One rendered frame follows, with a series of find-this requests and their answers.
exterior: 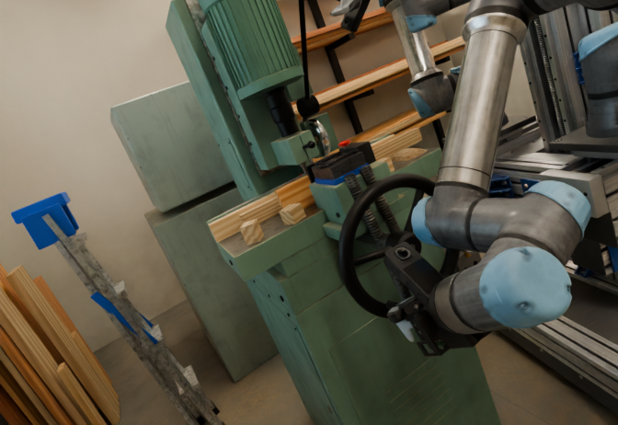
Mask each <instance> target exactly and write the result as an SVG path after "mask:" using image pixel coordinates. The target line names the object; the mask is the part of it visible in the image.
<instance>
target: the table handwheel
mask: <svg viewBox="0 0 618 425"><path fill-rule="evenodd" d="M435 184H436V183H434V182H433V181H431V180H430V179H428V178H424V177H422V176H420V175H415V174H408V173H401V174H394V175H391V176H388V177H385V178H381V179H379V180H377V181H376V182H374V183H372V184H371V186H369V187H368V188H367V189H366V190H365V191H363V192H362V193H361V195H360V196H359V197H358V198H357V199H356V200H355V201H354V202H353V204H352V205H351V207H350V209H349V211H348V213H347V215H346V218H345V220H344V223H343V225H342V228H341V231H340V236H339V240H338V265H339V270H340V274H341V277H342V280H343V282H344V284H345V286H346V288H347V290H348V292H349V294H350V295H351V297H352V298H353V299H354V300H355V302H356V303H357V304H358V305H359V306H361V307H362V308H363V309H365V310H366V311H368V312H369V313H371V314H373V315H375V316H379V317H383V318H389V317H388V316H387V314H388V312H389V311H390V310H389V309H388V308H387V307H386V304H385V303H382V302H380V301H378V300H376V299H374V298H373V297H371V296H370V295H369V294H368V293H367V292H366V291H365V290H364V288H363V287H362V285H361V283H360V281H359V279H358V276H357V273H356V271H355V266H358V265H360V264H363V263H366V262H369V261H372V260H375V259H378V258H384V257H385V252H386V251H387V250H389V249H390V248H392V247H395V246H397V245H399V244H400V243H402V242H407V243H408V244H409V245H410V246H412V248H414V249H415V250H416V251H417V252H418V253H419V254H420V253H421V249H422V244H421V241H420V240H419V239H418V238H417V236H416V235H415V234H413V228H412V223H411V218H412V212H413V210H414V208H415V207H416V206H417V204H418V202H419V201H420V200H422V199H423V196H424V193H426V194H427V195H429V196H433V192H434V188H435ZM399 188H413V189H417V190H416V194H415V197H414V200H413V203H412V207H411V210H410V213H409V215H408V218H407V221H406V225H405V228H404V231H402V230H395V231H393V232H392V233H391V234H389V233H386V232H382V233H383V234H382V236H381V237H380V240H379V241H378V242H379V244H378V245H379V246H380V247H381V249H378V250H375V251H373V252H371V253H367V254H364V255H360V256H357V257H353V245H354V238H355V235H356V232H357V228H358V226H359V223H360V221H361V218H362V216H363V215H364V214H365V212H366V211H367V210H368V208H369V207H370V206H371V205H372V203H373V202H374V201H376V200H377V199H378V198H379V197H381V196H382V195H384V194H385V193H386V192H388V191H390V190H394V189H399ZM355 240H358V241H361V242H363V243H366V244H369V245H372V246H375V247H376V244H374V241H373V238H372V236H371V233H370V231H368V232H366V233H365V234H363V235H360V236H359V237H357V238H355ZM460 250H461V249H455V248H450V249H446V253H445V258H444V261H443V263H442V266H441V270H440V274H441V275H443V276H444V277H445V278H447V277H449V276H451V275H453V274H454V273H455V270H456V267H457V264H458V260H459V257H460Z"/></svg>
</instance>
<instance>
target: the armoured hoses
mask: <svg viewBox="0 0 618 425"><path fill-rule="evenodd" d="M359 171H360V173H361V174H362V176H363V179H364V180H365V182H366V184H367V185H368V186H367V187H369V186H371V184H372V183H374V182H376V181H377V180H376V178H375V175H374V173H373V171H372V168H371V166H370V165H367V166H364V167H362V168H361V169H360V170H359ZM344 179H345V181H346V182H347V184H348V187H349V190H350V192H351V193H352V194H351V195H352V196H353V198H354V201H355V200H356V199H357V198H358V197H359V196H360V195H361V193H362V189H361V186H360V184H359V181H358V180H357V178H356V175H355V173H350V174H348V175H346V176H345V177H344ZM375 203H376V205H377V206H378V208H379V211H380V213H381V214H382V217H383V218H384V220H385V223H386V225H387V226H388V229H389V231H390V233H392V232H393V231H395V230H401V228H400V226H399V225H398V222H397V220H396V219H395V216H394V214H393V213H392V210H391V207H389V206H390V205H389V204H388V202H387V200H386V199H385V197H384V195H382V196H381V197H379V198H378V199H377V200H376V201H375ZM362 217H363V220H364V222H365V223H366V225H367V227H368V230H369V231H370V233H371V236H372V238H373V241H374V244H376V246H377V248H378V249H381V247H380V246H379V245H378V244H379V242H378V241H379V240H380V237H381V236H382V234H383V233H382V230H381V229H380V227H379V225H378V223H377V222H376V219H375V216H374V214H373V213H372V209H371V208H370V207H369V208H368V210H367V211H366V212H365V214H364V215H363V216H362ZM385 267H386V268H387V269H388V271H389V274H390V276H391V277H392V280H393V282H394V284H395V287H396V289H397V291H398V293H399V294H400V297H401V299H402V302H403V301H405V300H406V299H407V298H409V297H411V296H412V295H411V293H410V291H409V289H408V288H407V287H406V286H405V285H404V284H403V283H402V282H401V281H400V280H399V279H398V278H397V277H396V276H395V275H394V274H393V273H392V272H391V270H390V269H389V268H388V267H387V266H386V265H385Z"/></svg>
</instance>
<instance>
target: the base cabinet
mask: <svg viewBox="0 0 618 425"><path fill-rule="evenodd" d="M421 244H422V249H421V253H420V255H421V256H422V257H423V258H424V259H425V260H426V261H427V262H429V263H430V264H431V265H432V266H433V267H434V268H435V269H436V270H437V271H438V272H440V270H441V266H442V263H443V261H444V258H445V254H444V251H443V248H442V247H437V246H433V245H428V244H425V243H423V242H422V241H421ZM358 279H359V281H360V284H361V285H362V287H363V288H364V290H365V291H366V292H367V293H368V294H369V295H370V296H371V297H373V298H374V299H376V300H378V301H380V302H382V303H385V304H386V302H387V301H389V300H391V301H395V302H398V303H401V302H402V299H401V297H400V294H399V293H398V291H397V289H396V287H395V284H394V282H393V280H392V277H391V276H390V274H389V271H388V269H387V268H386V267H385V264H384V262H383V261H381V262H380V263H378V264H376V265H375V266H373V267H372V268H370V269H368V270H366V271H365V272H363V273H362V274H361V275H359V276H358ZM246 284H247V286H248V288H249V290H250V292H251V293H252V295H253V298H254V300H255V302H256V304H257V307H258V309H259V311H260V314H261V315H262V317H263V319H264V321H265V323H266V325H267V327H268V329H269V333H270V335H271V336H272V338H273V340H274V342H275V344H276V347H277V349H278V351H279V353H280V356H281V357H282V359H283V361H284V364H285V366H286V368H287V370H288V372H289V374H290V376H291V378H292V381H293V383H294V385H295V387H296V389H297V391H298V393H299V396H300V398H301V400H302V401H303V404H304V406H305V408H306V410H307V413H308V414H309V416H310V417H311V419H312V420H313V421H314V423H315V425H501V423H500V420H499V417H498V413H497V410H496V407H495V404H494V401H493V398H492V396H491V393H490V390H489V387H488V384H487V381H486V377H485V374H484V371H483V368H482V364H481V362H480V359H479V356H478V353H477V350H476V347H475V345H474V346H473V347H472V348H459V349H449V350H447V351H446V352H445V353H444V354H442V355H441V356H425V355H424V354H423V352H422V351H421V349H420V348H419V346H418V345H417V342H418V341H421V340H420V338H419V336H418V334H417V333H416V331H415V329H414V328H411V332H412V335H413V337H414V341H413V342H412V341H410V340H408V339H407V338H406V336H405V335H404V333H403V332H402V331H401V329H400V328H399V327H398V325H397V324H394V323H392V322H391V321H390V319H389V318H383V317H379V316H375V315H373V314H371V313H369V312H368V311H366V310H365V309H363V308H362V307H361V306H359V305H358V304H357V303H356V302H355V300H354V299H353V298H352V297H351V295H350V294H349V292H348V290H347V288H346V286H345V284H344V285H343V286H341V287H339V288H338V289H336V290H335V291H334V292H332V293H330V294H329V295H327V296H325V297H324V298H322V299H321V300H319V301H317V302H316V303H314V304H312V305H310V306H309V307H307V308H306V309H304V310H303V311H302V312H300V313H299V314H297V315H295V314H293V313H292V312H291V311H290V310H289V309H288V308H287V307H286V306H285V305H284V304H283V303H282V302H281V301H279V300H278V299H277V298H276V297H275V296H274V295H273V294H272V293H271V292H270V291H269V290H268V289H267V288H266V287H264V286H263V285H262V284H261V283H260V282H259V281H258V280H257V279H256V278H255V277H253V278H252V279H250V280H248V281H246Z"/></svg>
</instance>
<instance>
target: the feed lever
mask: <svg viewBox="0 0 618 425"><path fill-rule="evenodd" d="M298 1H299V14H300V28H301V41H302V55H303V73H304V76H303V80H304V93H305V97H303V98H300V99H298V100H297V102H296V107H297V109H298V112H299V114H300V115H301V116H302V117H303V121H307V119H308V117H310V116H312V115H315V114H316V113H318V112H319V110H320V106H319V102H318V100H317V98H316V97H315V96H314V95H312V94H311V95H310V92H309V76H308V61H307V45H306V29H305V13H304V0H298Z"/></svg>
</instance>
